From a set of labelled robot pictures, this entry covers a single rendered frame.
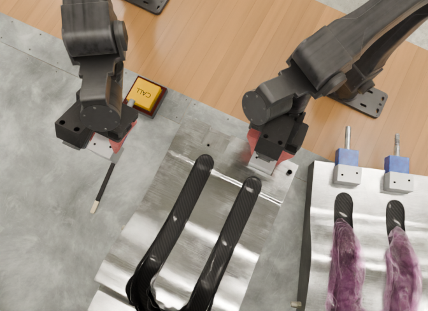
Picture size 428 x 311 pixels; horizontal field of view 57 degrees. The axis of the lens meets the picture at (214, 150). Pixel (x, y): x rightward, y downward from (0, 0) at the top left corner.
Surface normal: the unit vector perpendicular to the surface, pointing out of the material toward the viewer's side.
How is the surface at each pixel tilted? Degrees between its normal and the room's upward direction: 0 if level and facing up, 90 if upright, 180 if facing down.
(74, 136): 63
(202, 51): 0
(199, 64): 0
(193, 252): 27
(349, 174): 0
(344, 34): 22
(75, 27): 12
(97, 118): 67
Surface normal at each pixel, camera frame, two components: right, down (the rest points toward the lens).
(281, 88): 0.35, -0.45
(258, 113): -0.77, 0.37
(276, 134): 0.19, -0.65
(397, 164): 0.00, -0.25
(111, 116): 0.09, 0.78
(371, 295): -0.04, -0.01
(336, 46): -0.31, -0.04
